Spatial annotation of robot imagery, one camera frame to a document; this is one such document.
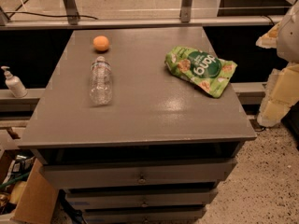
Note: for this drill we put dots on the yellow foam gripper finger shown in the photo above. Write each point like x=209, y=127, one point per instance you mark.
x=281, y=94
x=269, y=39

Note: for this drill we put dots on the green rice chip bag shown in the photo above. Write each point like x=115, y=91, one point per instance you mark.
x=202, y=69

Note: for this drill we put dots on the clear plastic water bottle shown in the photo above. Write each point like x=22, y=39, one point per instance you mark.
x=101, y=81

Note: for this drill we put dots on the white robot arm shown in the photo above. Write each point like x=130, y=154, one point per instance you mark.
x=288, y=36

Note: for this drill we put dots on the white pump dispenser bottle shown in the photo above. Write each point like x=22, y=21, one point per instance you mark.
x=14, y=84

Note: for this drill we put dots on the grey drawer cabinet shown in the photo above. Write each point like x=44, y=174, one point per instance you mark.
x=156, y=152

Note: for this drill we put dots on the orange fruit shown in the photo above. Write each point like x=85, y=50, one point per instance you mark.
x=101, y=43

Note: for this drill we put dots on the brown cardboard box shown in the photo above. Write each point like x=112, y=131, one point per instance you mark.
x=37, y=202

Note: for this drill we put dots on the metal railing frame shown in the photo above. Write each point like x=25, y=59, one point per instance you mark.
x=108, y=14

